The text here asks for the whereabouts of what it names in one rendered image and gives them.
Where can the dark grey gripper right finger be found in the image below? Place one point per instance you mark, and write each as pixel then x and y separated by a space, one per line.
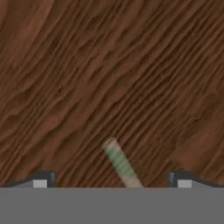
pixel 180 178

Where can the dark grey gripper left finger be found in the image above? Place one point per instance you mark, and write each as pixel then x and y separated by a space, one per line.
pixel 43 178

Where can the green striped beige straw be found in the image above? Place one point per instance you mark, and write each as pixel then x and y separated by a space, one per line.
pixel 121 164

